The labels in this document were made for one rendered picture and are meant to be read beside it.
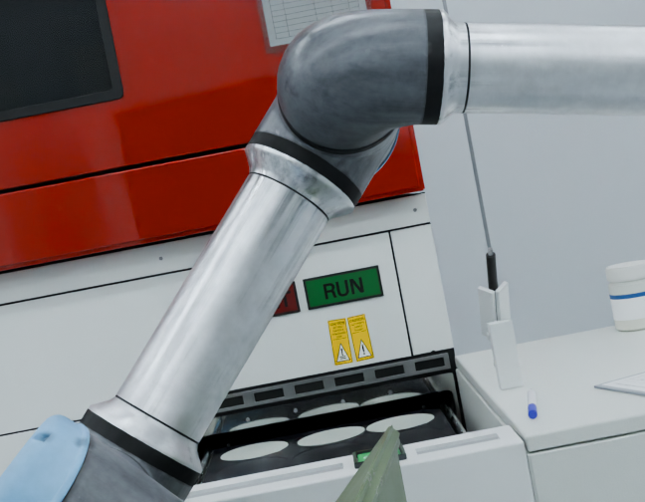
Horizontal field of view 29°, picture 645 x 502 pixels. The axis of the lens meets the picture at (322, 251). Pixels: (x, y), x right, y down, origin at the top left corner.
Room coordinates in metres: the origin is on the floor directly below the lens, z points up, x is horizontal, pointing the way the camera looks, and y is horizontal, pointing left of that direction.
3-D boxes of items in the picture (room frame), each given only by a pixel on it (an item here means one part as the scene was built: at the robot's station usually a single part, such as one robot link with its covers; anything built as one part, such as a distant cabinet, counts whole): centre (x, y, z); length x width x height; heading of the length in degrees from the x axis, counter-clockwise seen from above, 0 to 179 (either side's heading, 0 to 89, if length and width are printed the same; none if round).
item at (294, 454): (1.69, 0.04, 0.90); 0.34 x 0.34 x 0.01; 0
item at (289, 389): (1.91, 0.06, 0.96); 0.44 x 0.01 x 0.02; 90
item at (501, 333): (1.58, -0.20, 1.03); 0.06 x 0.04 x 0.13; 0
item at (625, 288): (1.84, -0.44, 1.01); 0.07 x 0.07 x 0.10
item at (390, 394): (1.90, 0.06, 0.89); 0.44 x 0.02 x 0.10; 90
